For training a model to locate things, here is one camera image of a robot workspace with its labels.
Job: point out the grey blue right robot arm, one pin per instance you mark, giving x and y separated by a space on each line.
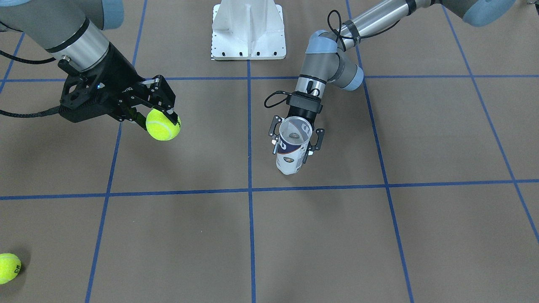
71 31

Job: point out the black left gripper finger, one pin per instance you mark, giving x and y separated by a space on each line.
273 133
317 145

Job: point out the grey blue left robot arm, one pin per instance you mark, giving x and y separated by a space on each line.
325 61

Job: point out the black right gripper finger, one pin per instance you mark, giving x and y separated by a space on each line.
127 113
161 97

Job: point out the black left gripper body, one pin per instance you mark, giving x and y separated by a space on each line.
304 112

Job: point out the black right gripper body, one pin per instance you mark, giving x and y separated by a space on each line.
120 76

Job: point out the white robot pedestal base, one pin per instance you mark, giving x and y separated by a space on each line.
248 30

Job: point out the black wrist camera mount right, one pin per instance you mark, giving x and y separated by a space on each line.
81 99

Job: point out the yellow tennis ball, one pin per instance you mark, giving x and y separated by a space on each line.
10 266
160 127

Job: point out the white blue tennis ball can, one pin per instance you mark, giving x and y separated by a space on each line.
293 140

